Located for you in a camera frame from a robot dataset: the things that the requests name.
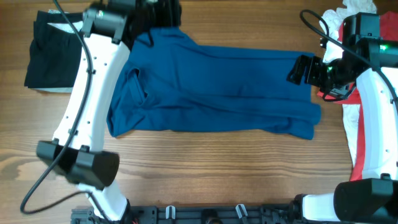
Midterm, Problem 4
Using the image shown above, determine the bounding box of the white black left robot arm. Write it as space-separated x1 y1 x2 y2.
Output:
36 0 182 223

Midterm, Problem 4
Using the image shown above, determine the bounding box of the folded black garment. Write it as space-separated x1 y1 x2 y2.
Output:
24 11 83 93

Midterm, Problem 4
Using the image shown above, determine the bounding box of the blue polo shirt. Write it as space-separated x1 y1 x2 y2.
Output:
106 28 321 139

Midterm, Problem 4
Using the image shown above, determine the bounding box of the red printed t-shirt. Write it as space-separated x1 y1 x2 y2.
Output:
317 11 398 182

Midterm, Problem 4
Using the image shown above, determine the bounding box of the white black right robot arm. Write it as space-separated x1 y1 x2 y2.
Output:
287 38 397 223

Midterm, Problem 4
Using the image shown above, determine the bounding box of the white crumpled cloth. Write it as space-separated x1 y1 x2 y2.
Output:
322 0 377 165

